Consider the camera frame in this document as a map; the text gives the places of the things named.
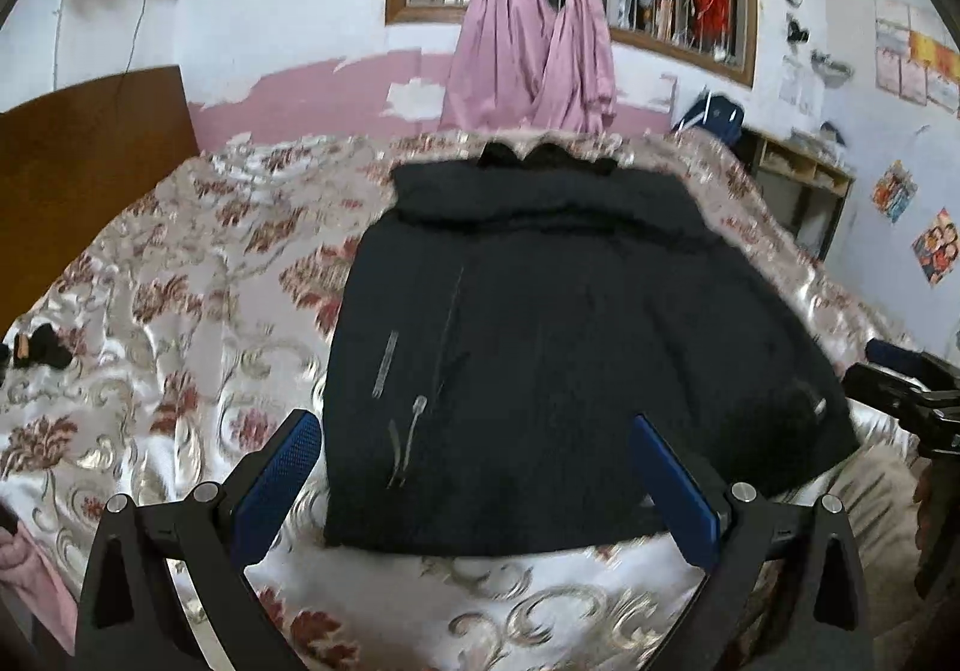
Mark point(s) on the white wall paper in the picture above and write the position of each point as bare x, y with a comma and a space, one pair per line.
795, 86

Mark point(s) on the small black cloth item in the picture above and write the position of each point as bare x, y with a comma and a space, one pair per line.
49, 345

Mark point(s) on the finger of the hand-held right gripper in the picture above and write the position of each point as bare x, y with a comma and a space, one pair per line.
881, 387
896, 356

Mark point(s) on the wooden headboard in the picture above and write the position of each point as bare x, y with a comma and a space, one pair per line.
75, 176

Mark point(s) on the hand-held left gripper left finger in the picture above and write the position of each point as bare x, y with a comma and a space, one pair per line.
274, 483

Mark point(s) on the person's right hand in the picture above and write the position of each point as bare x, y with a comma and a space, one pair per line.
937, 528

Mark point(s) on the cartoon wall sticker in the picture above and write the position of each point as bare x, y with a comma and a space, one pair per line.
895, 191
937, 247

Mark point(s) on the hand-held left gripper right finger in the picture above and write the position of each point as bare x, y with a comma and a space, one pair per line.
671, 498

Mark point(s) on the stack of papers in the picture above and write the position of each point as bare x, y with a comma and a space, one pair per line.
817, 144

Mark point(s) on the wooden cubby shelf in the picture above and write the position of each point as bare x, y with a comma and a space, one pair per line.
802, 172

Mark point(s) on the black jacket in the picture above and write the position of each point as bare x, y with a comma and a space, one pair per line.
562, 341

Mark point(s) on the blue backpack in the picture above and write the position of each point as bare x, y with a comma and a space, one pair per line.
716, 116

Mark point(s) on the cluster of wall certificates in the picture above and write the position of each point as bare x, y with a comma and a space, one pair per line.
911, 56

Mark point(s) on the beige cloth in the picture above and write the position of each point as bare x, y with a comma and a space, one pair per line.
877, 536

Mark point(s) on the pink cloth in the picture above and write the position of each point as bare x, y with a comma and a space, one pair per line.
37, 566

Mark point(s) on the floral satin bedspread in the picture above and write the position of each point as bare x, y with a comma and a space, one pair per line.
187, 341

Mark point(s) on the small wall rack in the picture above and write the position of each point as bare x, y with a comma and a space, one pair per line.
832, 67

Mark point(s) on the pink curtain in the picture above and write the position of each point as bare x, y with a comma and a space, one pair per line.
581, 56
495, 41

